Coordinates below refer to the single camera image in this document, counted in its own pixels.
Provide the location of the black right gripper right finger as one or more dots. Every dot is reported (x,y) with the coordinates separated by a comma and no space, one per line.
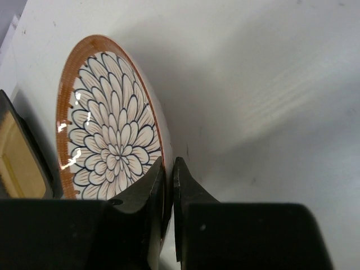
(217,235)

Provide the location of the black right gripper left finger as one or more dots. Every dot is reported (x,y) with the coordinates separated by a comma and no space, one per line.
(121,233)

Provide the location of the floral plate with orange rim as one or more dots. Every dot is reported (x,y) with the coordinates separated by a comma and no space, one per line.
(110,124)

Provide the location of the black square yellow-centre plate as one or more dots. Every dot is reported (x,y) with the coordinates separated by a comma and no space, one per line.
(25,172)

